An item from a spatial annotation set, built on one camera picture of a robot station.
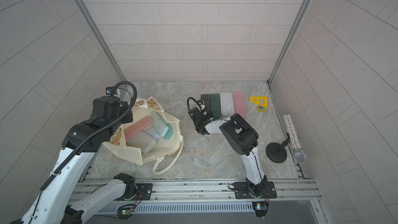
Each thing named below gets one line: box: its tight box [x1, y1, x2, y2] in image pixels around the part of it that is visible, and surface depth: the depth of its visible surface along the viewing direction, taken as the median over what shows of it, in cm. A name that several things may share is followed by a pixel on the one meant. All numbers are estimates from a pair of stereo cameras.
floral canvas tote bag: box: [102, 96, 184, 176], surface depth 77 cm
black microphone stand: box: [265, 132, 291, 164], surface depth 82 cm
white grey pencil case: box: [220, 91, 235, 118], surface depth 103 cm
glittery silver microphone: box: [282, 114, 307, 163], surface depth 66 cm
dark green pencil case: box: [210, 93, 221, 118], surface depth 105 cm
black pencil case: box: [200, 93, 212, 116], surface depth 107 cm
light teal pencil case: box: [151, 110, 175, 140], surface depth 84 cm
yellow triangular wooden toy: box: [249, 95, 268, 112], surface depth 107 cm
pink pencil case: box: [233, 90, 248, 119], surface depth 107 cm
